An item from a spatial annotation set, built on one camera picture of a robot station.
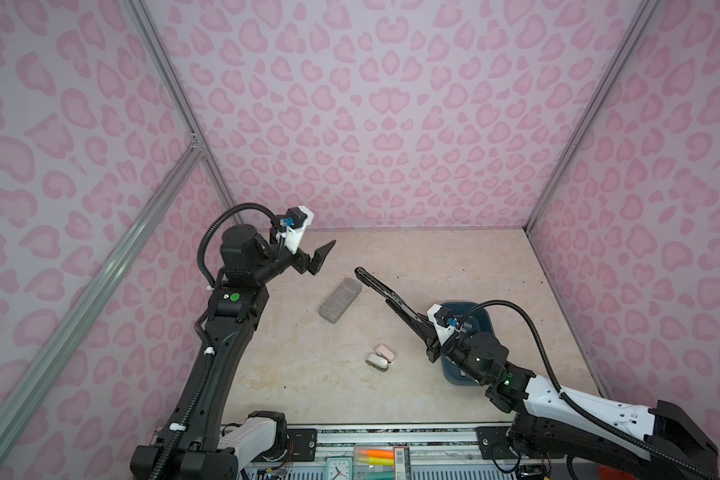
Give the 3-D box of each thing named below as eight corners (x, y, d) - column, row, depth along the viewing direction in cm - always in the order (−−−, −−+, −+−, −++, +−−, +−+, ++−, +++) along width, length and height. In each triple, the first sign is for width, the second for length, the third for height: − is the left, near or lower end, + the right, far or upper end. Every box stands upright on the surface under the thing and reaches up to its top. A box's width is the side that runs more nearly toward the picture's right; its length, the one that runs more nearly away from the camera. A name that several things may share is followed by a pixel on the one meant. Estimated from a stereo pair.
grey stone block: (316, 314, 99) (315, 310, 96) (346, 279, 107) (345, 274, 105) (334, 325, 96) (333, 321, 94) (363, 288, 105) (363, 284, 103)
